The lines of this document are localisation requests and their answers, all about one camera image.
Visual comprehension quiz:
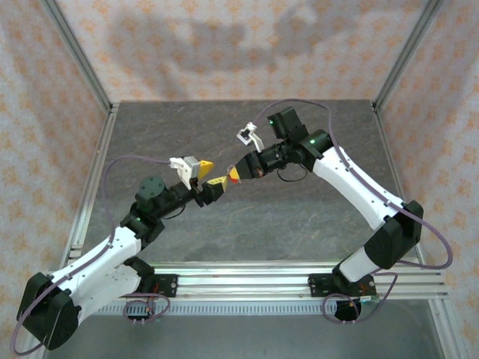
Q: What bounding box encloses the grey metal panel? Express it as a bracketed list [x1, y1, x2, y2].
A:
[40, 313, 446, 359]

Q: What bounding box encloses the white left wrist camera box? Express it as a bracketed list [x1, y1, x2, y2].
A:
[168, 156, 200, 191]

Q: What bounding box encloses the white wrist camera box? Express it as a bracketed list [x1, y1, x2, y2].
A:
[237, 124, 265, 153]
[168, 156, 200, 191]

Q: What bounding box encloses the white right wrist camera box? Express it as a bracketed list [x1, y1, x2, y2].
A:
[237, 124, 265, 153]

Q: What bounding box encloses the thin black cable loop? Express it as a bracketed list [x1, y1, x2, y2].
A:
[164, 203, 189, 220]
[276, 164, 307, 184]

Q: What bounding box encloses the aluminium table side rail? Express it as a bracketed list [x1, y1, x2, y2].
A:
[59, 103, 120, 270]
[371, 102, 427, 269]

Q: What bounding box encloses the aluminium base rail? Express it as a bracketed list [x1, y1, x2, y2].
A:
[44, 260, 448, 300]

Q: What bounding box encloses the grey slotted cable duct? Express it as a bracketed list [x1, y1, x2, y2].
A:
[100, 301, 431, 316]

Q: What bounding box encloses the aluminium frame post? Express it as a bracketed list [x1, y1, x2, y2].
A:
[40, 0, 114, 110]
[373, 0, 445, 110]

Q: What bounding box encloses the aluminium frame leg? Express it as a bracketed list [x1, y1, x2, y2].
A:
[428, 298, 469, 359]

